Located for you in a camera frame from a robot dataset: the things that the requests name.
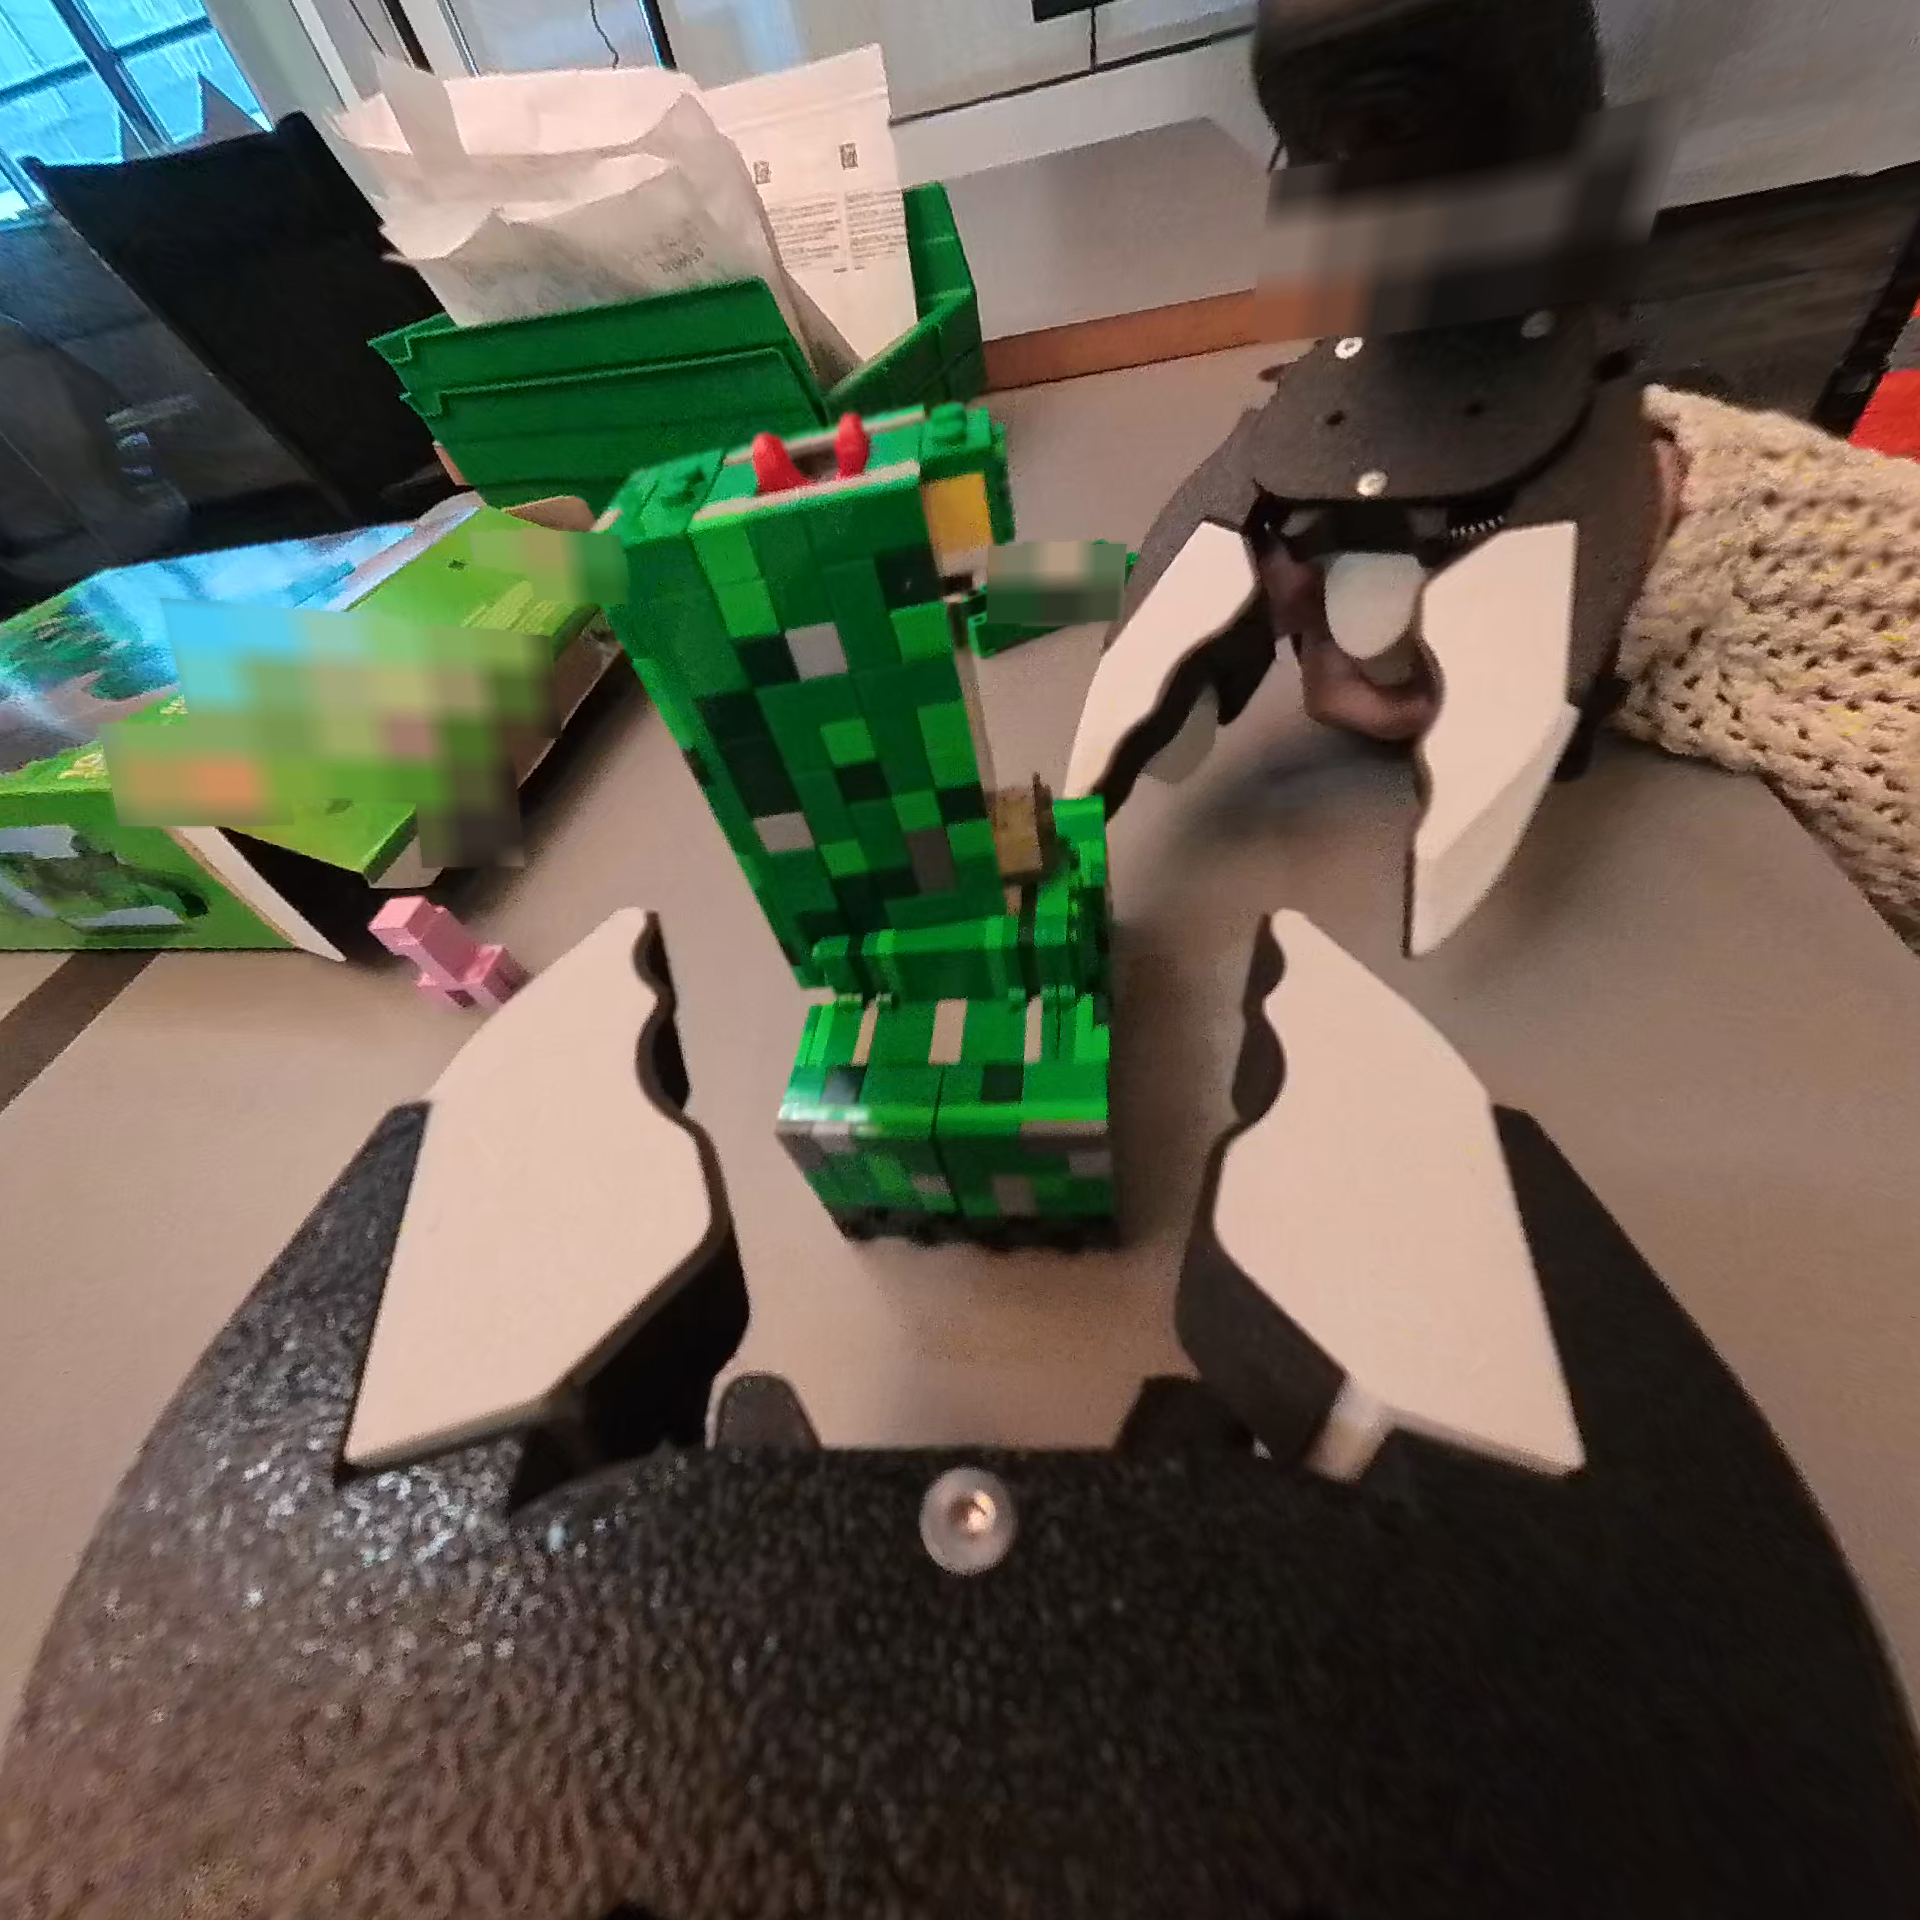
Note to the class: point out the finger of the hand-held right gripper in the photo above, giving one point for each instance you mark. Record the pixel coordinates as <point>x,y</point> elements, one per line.
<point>1161,645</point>
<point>1499,721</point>

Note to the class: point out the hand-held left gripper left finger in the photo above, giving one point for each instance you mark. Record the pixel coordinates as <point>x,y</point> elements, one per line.
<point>539,1231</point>

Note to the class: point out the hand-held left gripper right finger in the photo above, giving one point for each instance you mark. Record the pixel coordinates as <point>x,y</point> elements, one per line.
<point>1380,1245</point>

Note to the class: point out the green lego creeper figure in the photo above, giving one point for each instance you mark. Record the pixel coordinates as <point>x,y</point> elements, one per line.
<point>838,721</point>

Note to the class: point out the person's right forearm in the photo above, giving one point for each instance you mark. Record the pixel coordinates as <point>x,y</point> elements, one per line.
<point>1785,599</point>

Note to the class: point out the pink lego pig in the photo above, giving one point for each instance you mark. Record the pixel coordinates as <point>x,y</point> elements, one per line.
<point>451,954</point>

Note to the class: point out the green lego set box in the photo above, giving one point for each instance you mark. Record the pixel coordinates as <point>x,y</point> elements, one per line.
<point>90,886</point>

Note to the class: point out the person's right hand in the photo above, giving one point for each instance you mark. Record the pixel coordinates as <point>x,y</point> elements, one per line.
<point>1372,702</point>

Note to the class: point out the flat white paper bag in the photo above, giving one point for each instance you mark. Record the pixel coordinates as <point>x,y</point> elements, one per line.
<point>838,194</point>

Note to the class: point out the green plastic bin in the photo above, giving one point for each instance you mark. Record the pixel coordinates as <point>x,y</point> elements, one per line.
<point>600,389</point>

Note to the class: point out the crumpled white paper bag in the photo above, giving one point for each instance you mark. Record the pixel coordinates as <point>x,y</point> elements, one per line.
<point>569,194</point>

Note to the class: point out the window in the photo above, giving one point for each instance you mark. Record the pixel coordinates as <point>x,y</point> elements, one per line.
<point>105,75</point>

